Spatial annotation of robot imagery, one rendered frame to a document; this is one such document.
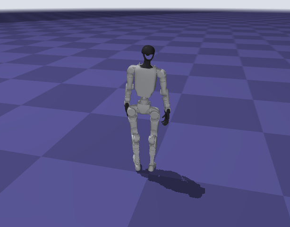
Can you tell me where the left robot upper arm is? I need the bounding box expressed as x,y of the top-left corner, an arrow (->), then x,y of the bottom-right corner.
127,65 -> 136,90

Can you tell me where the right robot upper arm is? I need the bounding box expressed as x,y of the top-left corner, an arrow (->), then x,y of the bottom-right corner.
156,68 -> 167,96

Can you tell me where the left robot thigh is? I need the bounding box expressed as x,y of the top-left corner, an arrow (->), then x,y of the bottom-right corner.
127,105 -> 140,143

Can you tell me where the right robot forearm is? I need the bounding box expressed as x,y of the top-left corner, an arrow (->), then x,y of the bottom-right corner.
162,89 -> 171,112

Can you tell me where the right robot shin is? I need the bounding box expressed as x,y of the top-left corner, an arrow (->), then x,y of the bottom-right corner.
149,136 -> 157,165

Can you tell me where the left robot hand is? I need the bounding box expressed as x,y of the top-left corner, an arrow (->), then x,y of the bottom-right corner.
124,103 -> 129,116

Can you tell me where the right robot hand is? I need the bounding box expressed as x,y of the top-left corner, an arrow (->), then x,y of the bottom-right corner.
162,109 -> 170,125

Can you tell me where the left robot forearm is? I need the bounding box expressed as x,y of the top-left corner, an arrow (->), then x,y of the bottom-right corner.
124,84 -> 132,105

